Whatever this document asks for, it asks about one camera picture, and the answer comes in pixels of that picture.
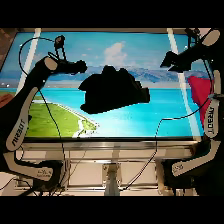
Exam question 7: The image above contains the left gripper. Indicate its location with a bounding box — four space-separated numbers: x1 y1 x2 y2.
65 60 89 75

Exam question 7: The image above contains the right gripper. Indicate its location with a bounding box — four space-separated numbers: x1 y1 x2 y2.
159 50 192 74

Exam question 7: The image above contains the red garment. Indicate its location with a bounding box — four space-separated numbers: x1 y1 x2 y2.
186 75 214 130

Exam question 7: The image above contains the black garment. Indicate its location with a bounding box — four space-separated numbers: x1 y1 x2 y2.
78 65 151 115

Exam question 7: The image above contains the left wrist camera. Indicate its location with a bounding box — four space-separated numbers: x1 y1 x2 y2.
52 34 67 63

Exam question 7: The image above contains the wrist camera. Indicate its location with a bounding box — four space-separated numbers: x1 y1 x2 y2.
52 34 67 63
184 28 202 51

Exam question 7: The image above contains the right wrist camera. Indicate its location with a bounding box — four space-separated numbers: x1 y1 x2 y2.
184 28 202 51

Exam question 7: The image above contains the black cable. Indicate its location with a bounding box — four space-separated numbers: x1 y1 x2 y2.
120 96 216 192
18 36 57 77
38 89 68 178

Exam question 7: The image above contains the silver frame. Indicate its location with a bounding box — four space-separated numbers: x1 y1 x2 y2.
13 139 208 197

